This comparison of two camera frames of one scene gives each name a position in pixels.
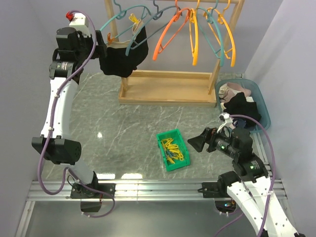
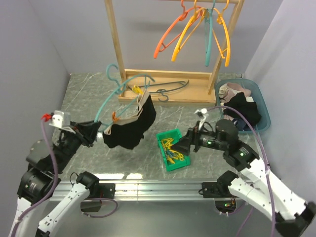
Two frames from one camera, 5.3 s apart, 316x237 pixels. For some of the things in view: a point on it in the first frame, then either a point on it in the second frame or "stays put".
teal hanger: [156, 16] -> [164, 91]
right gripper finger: [198, 142] -> [182, 145]
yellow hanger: [193, 18] -> [179, 44]
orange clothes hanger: [175, 18] -> [182, 17]
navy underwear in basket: [240, 123] stays put
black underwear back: [123, 57] -> [128, 133]
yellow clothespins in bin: [172, 149] stays put
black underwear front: [238, 105] stays put
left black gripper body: [87, 45] -> [81, 136]
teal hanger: [121, 15] -> [145, 75]
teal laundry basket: [265, 118] stays put
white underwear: [249, 99] stays put
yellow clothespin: [133, 18] -> [138, 90]
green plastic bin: [175, 151] stays put
